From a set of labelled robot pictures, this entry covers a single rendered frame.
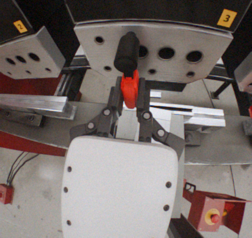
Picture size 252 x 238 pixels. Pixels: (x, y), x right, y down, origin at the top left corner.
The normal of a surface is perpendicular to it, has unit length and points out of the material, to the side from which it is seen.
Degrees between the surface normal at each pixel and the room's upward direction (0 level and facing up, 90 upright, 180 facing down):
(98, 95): 0
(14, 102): 0
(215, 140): 0
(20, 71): 90
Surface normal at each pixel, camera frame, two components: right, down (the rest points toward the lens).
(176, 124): -0.07, -0.40
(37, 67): -0.13, 0.91
